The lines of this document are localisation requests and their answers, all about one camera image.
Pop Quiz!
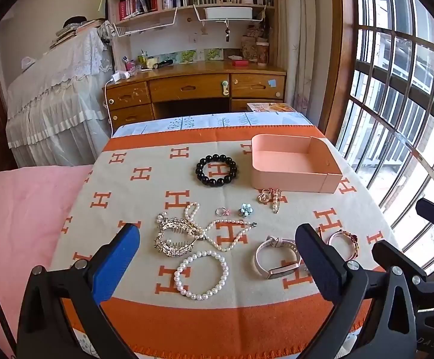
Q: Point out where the pale floral curtain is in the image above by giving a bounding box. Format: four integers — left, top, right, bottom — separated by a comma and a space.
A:
277, 0, 317, 120

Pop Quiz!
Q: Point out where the rhinestone hair comb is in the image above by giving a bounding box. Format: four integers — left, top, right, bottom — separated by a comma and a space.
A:
154, 213, 202, 258

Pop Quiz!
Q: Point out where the printed jar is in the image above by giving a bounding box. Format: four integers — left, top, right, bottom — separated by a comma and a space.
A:
241, 35, 270, 64

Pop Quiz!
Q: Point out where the white tray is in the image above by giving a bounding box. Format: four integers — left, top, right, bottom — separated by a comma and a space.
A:
204, 6, 255, 20

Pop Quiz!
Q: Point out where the wooden bookshelf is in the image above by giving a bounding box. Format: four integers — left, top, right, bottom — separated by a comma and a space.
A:
106, 0, 279, 72

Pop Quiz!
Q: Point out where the white charger with cable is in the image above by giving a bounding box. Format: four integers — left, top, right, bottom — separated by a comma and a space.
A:
102, 70, 132, 135

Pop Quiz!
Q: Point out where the pearl necklace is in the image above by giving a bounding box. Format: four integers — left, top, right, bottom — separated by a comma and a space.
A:
184, 202, 258, 253

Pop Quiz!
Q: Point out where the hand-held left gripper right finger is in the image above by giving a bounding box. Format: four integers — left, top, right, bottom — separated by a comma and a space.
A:
295, 223, 420, 359

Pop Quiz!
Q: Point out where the light blue tree-print sheet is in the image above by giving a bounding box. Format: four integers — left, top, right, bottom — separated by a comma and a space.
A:
112, 112, 313, 138

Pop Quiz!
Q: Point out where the lace-covered piano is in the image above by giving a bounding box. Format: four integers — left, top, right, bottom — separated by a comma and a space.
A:
5, 26, 114, 167

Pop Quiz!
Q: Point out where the pink box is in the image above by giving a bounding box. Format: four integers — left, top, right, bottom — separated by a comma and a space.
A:
250, 133, 343, 194

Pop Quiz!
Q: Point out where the stack of books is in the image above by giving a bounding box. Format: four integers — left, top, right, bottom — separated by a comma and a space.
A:
50, 16, 107, 49

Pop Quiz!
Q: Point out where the orange patterned blanket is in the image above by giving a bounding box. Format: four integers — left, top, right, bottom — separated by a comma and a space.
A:
50, 125, 401, 356

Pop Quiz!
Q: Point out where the bangle with red charms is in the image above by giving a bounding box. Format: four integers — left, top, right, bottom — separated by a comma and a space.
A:
318, 227, 360, 260

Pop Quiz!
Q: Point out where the pink wrist watch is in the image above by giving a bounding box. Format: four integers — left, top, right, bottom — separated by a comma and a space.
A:
254, 235, 309, 280

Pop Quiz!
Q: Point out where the row of red books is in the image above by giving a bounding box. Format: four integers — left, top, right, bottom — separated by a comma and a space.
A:
119, 0, 158, 20

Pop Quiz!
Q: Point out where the snack box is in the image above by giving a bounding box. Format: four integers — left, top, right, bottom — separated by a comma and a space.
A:
247, 102, 297, 114

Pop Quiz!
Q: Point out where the wooden window frame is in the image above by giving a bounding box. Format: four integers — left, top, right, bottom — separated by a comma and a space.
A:
316, 0, 357, 143

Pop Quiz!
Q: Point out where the window grille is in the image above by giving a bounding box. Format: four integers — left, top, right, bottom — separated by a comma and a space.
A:
337, 0, 434, 277

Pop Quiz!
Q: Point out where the wooden desk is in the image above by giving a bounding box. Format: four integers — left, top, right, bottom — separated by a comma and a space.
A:
102, 62, 288, 130

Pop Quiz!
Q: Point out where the pink blanket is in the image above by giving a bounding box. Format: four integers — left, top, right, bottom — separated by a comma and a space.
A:
0, 165, 94, 348

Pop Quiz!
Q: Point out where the black bead bracelet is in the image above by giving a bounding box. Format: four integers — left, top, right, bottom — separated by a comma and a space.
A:
195, 153, 238, 188

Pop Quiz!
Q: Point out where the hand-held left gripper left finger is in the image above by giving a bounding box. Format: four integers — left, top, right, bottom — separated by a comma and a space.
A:
16, 223, 143, 359

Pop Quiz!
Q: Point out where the white wire basket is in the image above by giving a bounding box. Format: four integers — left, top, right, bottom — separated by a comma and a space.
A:
113, 5, 178, 38
193, 3, 266, 22

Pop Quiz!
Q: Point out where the pearl bracelet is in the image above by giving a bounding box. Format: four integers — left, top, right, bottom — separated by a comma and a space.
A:
174, 250, 229, 302

